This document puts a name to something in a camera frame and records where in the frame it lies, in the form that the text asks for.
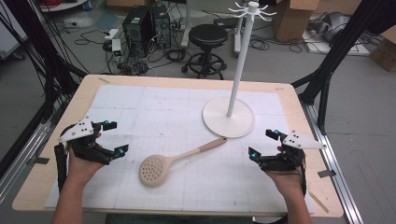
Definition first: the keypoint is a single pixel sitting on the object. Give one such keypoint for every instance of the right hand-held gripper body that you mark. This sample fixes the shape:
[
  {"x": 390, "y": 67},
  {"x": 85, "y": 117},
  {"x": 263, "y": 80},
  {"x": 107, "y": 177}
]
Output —
[{"x": 300, "y": 142}]

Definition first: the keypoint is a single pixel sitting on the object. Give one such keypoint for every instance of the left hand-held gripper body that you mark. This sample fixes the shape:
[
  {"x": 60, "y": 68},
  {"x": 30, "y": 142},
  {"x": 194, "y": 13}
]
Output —
[{"x": 81, "y": 130}]

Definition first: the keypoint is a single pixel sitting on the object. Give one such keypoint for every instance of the beige slotted spoon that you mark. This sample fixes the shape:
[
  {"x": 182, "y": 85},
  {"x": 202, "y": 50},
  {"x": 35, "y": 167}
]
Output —
[{"x": 154, "y": 171}]

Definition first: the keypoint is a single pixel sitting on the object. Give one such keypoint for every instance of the white hook stand rack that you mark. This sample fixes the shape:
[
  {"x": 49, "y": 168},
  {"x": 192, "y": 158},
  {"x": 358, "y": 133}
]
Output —
[{"x": 229, "y": 121}]

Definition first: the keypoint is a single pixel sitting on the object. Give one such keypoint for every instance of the person's left hand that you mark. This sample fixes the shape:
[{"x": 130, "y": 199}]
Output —
[{"x": 79, "y": 169}]

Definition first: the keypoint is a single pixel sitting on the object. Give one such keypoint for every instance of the person's right hand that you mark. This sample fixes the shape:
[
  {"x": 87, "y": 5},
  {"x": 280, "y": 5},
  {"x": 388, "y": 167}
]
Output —
[{"x": 288, "y": 182}]

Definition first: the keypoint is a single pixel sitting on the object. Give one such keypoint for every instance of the black tape piece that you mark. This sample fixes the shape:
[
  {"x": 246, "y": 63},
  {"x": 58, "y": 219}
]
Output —
[
  {"x": 42, "y": 160},
  {"x": 327, "y": 173}
]

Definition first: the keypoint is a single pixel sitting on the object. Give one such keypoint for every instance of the thin wooden stick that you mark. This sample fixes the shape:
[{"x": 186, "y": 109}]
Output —
[{"x": 318, "y": 201}]

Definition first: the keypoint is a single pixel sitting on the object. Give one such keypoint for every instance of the white grid mat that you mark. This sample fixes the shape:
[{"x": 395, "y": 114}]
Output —
[{"x": 174, "y": 112}]

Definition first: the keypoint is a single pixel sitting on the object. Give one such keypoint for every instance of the small white box device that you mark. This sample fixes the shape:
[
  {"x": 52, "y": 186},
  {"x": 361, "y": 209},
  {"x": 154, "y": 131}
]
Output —
[{"x": 116, "y": 47}]

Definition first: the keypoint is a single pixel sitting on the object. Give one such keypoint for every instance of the white power strip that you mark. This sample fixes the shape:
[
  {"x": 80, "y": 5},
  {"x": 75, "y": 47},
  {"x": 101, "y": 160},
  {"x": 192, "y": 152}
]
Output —
[{"x": 111, "y": 34}]

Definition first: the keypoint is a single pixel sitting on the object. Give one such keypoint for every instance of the large black computer tower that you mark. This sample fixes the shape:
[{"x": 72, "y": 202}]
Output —
[{"x": 137, "y": 29}]

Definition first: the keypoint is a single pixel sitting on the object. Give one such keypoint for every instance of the white floor board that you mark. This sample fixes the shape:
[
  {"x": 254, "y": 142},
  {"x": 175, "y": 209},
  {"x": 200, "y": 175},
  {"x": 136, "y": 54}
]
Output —
[{"x": 342, "y": 48}]

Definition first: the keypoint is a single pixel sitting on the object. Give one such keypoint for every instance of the small black computer tower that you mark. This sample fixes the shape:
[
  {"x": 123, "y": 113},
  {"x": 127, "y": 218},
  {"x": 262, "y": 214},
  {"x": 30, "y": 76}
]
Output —
[{"x": 162, "y": 28}]

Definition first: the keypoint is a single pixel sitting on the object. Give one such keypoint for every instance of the tall cardboard box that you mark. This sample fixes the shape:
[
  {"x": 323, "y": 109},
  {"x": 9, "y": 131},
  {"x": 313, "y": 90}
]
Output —
[{"x": 292, "y": 21}]

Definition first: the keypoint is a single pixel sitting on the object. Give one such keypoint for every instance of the black round stool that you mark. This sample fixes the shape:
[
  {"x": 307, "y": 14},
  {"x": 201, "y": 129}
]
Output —
[{"x": 208, "y": 36}]

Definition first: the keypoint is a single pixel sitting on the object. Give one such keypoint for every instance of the grey bag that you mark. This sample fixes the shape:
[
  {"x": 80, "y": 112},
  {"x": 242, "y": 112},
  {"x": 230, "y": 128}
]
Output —
[{"x": 330, "y": 26}]

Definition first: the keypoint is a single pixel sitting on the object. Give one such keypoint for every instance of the flat black device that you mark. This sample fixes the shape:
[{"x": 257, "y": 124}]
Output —
[{"x": 225, "y": 22}]

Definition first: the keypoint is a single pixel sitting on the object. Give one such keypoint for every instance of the low cardboard box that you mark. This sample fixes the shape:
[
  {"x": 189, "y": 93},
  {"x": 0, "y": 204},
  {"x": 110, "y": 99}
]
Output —
[{"x": 384, "y": 49}]

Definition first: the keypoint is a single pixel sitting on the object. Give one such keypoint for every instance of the white stand leg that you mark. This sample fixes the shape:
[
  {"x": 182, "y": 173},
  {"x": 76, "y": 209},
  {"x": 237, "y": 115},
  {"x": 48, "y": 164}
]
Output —
[{"x": 186, "y": 25}]

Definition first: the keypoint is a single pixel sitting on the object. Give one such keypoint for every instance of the aluminium rail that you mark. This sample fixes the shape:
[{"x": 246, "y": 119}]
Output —
[
  {"x": 337, "y": 168},
  {"x": 18, "y": 169}
]

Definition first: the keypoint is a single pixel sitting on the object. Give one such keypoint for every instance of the black metal frame stand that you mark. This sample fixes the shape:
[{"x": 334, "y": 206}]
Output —
[
  {"x": 46, "y": 68},
  {"x": 336, "y": 53}
]

